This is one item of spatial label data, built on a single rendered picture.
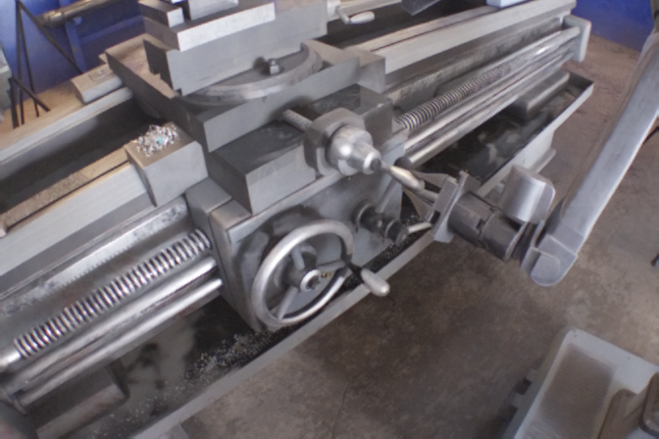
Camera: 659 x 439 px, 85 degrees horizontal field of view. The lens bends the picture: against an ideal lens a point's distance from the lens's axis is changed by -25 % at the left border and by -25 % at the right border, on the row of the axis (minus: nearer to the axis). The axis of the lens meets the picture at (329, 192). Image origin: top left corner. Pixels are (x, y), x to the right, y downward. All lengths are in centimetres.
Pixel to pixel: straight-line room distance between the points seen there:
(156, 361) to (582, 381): 104
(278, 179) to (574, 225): 43
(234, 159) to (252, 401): 88
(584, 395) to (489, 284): 66
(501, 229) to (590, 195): 13
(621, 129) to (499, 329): 107
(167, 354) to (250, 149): 55
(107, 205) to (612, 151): 74
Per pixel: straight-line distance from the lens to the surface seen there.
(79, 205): 77
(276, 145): 70
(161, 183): 75
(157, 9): 74
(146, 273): 76
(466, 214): 64
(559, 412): 117
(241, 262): 74
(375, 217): 85
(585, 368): 126
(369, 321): 153
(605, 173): 61
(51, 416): 103
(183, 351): 105
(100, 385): 100
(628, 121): 61
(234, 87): 72
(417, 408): 138
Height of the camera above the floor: 126
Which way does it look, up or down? 39 degrees down
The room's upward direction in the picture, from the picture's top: 3 degrees counter-clockwise
